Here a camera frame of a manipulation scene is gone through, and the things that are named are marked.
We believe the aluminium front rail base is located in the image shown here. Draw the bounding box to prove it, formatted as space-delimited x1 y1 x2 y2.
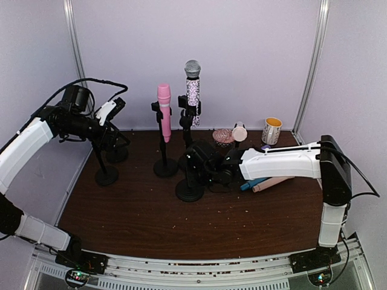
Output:
22 234 376 290

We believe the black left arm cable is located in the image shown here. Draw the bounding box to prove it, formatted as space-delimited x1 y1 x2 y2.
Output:
30 77 128 121

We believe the glitter silver-head microphone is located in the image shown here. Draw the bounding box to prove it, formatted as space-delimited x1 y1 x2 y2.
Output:
184 60 201 127

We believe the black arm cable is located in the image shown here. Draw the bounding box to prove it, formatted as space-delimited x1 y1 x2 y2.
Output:
30 77 128 121
320 144 381 199

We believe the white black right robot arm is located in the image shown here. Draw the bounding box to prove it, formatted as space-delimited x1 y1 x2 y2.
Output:
184 135 352 267

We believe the black glitter-mic stand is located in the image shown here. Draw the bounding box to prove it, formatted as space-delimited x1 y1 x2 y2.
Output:
178 95 201 148

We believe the patterned ceramic bowl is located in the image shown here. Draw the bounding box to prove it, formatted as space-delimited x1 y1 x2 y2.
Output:
212 129 235 147

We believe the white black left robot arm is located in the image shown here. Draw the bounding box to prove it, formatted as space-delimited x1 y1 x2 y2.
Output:
1 80 130 268

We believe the black pink-mic stand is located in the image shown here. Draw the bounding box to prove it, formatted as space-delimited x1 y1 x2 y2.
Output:
151 101 178 178

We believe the black blue-mic stand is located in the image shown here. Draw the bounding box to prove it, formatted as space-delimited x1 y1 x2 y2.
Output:
175 109 204 202

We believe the aluminium left corner post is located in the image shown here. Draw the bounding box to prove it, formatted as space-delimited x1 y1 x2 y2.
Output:
63 0 85 79

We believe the aluminium corner post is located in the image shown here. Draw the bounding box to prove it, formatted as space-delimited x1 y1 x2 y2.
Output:
292 0 330 143
63 0 85 79

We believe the blue-head microphone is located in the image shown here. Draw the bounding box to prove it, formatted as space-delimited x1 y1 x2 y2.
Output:
240 178 268 191

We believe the beige pink microphone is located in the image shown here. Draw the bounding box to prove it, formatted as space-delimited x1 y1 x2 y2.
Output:
252 176 294 193

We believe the pale pink small microphone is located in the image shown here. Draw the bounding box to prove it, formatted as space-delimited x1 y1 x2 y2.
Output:
232 121 248 142

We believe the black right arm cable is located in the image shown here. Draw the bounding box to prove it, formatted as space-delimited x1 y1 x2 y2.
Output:
320 144 381 199

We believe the aluminium right corner post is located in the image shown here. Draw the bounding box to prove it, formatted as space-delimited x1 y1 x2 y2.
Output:
292 0 330 143

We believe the white floral mug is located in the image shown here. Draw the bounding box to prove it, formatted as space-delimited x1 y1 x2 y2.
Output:
261 117 282 146

